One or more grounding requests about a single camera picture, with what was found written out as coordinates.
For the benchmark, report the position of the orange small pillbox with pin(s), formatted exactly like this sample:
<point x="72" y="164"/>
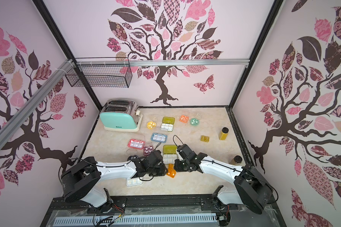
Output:
<point x="171" y="171"/>

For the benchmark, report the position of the olive lid pillbox back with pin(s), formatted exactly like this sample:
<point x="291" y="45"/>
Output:
<point x="168" y="124"/>

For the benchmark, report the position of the mint green toaster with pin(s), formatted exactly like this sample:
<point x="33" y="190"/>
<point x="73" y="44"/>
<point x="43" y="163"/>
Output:
<point x="121" y="115"/>

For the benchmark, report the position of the dark round pillbox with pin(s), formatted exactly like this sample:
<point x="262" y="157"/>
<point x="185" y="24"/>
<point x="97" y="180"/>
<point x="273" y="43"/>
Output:
<point x="132" y="154"/>

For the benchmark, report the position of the green round pillbox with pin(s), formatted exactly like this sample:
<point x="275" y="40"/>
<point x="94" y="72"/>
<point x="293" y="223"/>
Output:
<point x="195" y="118"/>

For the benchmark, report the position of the magenta small pillbox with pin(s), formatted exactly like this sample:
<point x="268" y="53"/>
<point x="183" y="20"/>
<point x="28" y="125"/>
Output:
<point x="148" y="148"/>

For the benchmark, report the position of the aluminium rail left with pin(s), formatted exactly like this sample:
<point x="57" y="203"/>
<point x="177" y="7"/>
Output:
<point x="29" y="107"/>

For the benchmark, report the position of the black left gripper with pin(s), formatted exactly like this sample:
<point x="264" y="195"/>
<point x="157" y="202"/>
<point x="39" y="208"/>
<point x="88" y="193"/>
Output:
<point x="163" y="171"/>

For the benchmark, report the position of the yellow round pillbox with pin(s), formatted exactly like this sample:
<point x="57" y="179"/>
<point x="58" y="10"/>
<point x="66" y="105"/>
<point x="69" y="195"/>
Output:
<point x="151" y="122"/>

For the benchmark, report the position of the aluminium rail back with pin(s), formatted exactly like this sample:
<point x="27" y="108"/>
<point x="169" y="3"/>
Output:
<point x="189" y="62"/>

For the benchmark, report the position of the yellow small pillbox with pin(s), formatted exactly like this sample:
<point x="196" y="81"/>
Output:
<point x="204" y="138"/>

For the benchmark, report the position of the yellow bottle black cap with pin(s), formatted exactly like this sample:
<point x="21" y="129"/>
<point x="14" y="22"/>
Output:
<point x="223" y="133"/>

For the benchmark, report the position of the green lid white pillbox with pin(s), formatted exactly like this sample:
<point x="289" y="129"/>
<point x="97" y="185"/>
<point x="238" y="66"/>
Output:
<point x="169" y="154"/>

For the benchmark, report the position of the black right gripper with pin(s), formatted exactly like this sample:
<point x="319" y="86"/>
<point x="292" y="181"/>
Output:
<point x="179" y="165"/>

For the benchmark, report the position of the white slotted cable duct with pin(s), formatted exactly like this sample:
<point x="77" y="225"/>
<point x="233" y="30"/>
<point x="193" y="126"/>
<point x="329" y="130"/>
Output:
<point x="87" y="221"/>

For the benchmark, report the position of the brown bottle black cap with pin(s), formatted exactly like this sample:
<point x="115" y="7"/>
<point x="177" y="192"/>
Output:
<point x="236" y="160"/>

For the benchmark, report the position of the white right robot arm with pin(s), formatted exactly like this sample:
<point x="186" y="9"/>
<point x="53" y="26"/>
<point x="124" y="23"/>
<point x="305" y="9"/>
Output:
<point x="250" y="187"/>

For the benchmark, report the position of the clear white pillbox front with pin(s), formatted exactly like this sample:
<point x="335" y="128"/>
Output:
<point x="134" y="182"/>

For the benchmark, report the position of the blue rectangular pillbox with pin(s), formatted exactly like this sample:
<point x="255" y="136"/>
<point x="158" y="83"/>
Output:
<point x="159" y="137"/>

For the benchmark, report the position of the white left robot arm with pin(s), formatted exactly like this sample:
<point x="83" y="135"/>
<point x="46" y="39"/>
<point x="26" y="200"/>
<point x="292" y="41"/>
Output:
<point x="79" y="183"/>

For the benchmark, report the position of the black wire basket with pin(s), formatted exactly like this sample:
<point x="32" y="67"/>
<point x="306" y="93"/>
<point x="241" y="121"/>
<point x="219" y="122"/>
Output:
<point x="102" y="72"/>

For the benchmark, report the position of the aluminium rail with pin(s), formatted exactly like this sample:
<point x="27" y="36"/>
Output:
<point x="189" y="62"/>
<point x="29" y="107"/>

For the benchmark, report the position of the red rectangular pillbox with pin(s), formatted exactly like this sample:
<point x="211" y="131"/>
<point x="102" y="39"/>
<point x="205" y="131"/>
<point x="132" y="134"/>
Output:
<point x="136" y="141"/>

